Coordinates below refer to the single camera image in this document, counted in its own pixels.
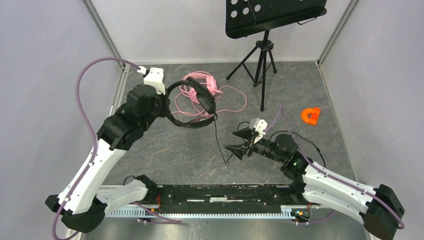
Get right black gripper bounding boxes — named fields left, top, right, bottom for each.
left=224, top=126, right=285, bottom=164

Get black headphone cable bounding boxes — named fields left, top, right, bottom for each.
left=213, top=114, right=327, bottom=168

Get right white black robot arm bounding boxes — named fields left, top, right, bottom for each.
left=225, top=127, right=405, bottom=240

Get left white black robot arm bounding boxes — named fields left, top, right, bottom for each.
left=45, top=84, right=169, bottom=233

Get pink headphones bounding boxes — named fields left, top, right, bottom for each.
left=179, top=71, right=221, bottom=104

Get orange plastic block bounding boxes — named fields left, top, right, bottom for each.
left=300, top=107, right=321, bottom=126

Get black music stand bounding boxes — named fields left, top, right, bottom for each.
left=225, top=0, right=327, bottom=112

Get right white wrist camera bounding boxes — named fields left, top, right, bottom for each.
left=249, top=117, right=268, bottom=144

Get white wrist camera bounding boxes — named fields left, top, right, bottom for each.
left=137, top=66, right=166, bottom=95
left=249, top=117, right=268, bottom=144

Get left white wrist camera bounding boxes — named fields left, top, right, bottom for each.
left=137, top=66, right=166, bottom=95

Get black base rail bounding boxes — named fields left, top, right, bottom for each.
left=139, top=184, right=309, bottom=214

